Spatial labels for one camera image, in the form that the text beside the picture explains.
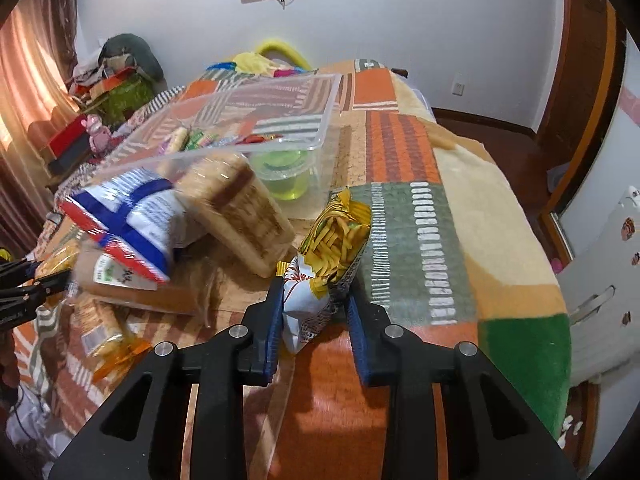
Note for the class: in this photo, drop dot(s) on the small pale biscuit packet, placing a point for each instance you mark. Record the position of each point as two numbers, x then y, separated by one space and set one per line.
177 140

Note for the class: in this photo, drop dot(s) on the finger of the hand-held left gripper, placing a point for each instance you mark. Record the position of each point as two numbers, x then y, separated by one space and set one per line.
27 268
50 281

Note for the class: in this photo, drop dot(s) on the brown packet with green label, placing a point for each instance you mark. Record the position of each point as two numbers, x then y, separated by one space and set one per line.
135 287

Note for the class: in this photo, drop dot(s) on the yellow cracker packet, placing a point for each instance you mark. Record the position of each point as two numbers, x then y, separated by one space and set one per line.
59 260

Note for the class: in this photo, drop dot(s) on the red box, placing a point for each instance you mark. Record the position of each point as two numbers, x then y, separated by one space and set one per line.
67 140

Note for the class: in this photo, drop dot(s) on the orange curtain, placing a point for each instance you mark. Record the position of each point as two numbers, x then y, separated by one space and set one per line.
30 80

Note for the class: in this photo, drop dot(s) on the white refrigerator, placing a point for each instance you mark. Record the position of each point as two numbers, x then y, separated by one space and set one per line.
605 200

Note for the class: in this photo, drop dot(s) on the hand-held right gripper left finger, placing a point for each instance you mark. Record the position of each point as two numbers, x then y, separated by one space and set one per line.
271 327

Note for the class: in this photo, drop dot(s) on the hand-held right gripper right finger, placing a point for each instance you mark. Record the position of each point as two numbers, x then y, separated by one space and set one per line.
361 342

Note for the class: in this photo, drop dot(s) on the yellow plastic hoop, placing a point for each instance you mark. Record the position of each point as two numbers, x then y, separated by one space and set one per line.
282 46

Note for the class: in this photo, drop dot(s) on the orange yellow biscuit packet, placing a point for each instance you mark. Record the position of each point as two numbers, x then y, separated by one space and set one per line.
107 337

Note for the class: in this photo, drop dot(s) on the clear plastic container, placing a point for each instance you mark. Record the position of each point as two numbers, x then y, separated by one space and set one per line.
240 105

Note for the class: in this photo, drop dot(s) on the red candy wrapper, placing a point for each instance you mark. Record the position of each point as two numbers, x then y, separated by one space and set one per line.
260 137

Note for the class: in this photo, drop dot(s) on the clear cracker packet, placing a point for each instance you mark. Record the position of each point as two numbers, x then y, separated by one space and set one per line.
240 210

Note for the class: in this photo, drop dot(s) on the green candy wrapper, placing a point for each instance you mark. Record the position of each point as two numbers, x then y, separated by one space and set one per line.
199 138

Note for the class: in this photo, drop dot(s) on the wooden door frame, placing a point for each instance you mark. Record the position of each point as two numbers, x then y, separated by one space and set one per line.
575 85

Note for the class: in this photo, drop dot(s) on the yellow fries snack packet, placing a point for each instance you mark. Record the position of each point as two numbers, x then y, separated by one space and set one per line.
332 240

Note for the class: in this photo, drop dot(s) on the green jelly cup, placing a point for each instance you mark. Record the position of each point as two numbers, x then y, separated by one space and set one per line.
282 177

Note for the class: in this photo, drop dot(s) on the pink plush toy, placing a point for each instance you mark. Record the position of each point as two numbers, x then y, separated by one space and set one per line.
98 132

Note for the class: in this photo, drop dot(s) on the blue white snack bag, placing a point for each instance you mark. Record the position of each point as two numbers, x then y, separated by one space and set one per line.
132 215

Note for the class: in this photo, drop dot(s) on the white wall socket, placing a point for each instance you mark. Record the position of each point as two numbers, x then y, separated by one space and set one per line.
458 87

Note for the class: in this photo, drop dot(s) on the pile of clothes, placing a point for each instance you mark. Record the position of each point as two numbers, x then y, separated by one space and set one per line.
122 67

